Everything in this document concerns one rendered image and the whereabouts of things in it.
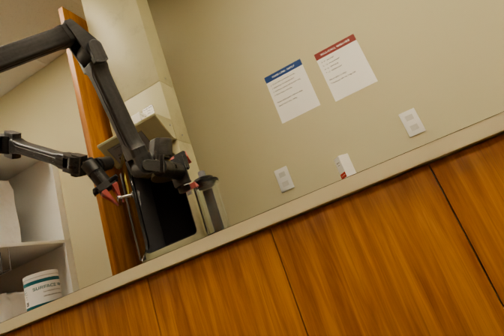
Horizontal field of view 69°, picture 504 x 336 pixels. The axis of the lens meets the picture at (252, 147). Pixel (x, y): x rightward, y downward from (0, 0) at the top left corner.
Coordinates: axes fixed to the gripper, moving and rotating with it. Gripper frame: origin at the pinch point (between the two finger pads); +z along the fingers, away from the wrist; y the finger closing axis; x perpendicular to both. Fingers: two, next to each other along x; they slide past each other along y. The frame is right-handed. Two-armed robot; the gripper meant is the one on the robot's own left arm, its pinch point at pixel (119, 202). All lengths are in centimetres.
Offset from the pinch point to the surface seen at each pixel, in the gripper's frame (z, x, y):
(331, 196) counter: 44, 63, -30
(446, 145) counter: 51, 84, -50
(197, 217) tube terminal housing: 23.3, 0.6, -18.8
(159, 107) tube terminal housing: -25.0, -3.1, -38.7
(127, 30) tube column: -69, -8, -55
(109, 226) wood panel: 2.0, -19.2, 5.9
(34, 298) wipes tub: 5, -35, 42
